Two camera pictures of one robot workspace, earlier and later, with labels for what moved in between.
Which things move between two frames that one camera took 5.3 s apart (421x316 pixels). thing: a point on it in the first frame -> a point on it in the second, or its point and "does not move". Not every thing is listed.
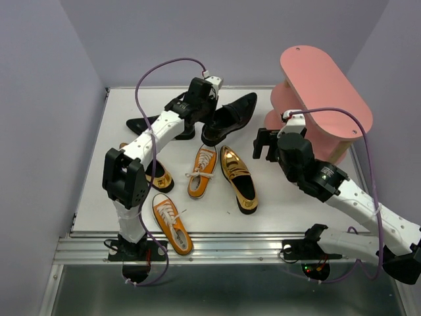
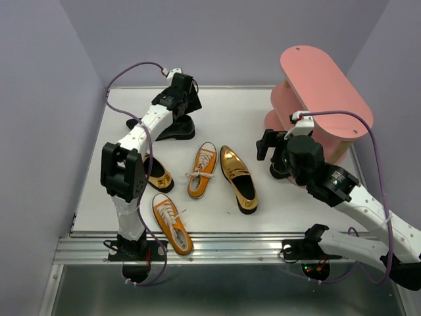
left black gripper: x=213 y=101 -> x=194 y=103
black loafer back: x=227 y=118 -> x=279 y=169
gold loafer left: x=162 y=180 does not move
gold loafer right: x=240 y=178 does not move
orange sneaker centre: x=202 y=176 does not move
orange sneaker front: x=172 y=223 does not move
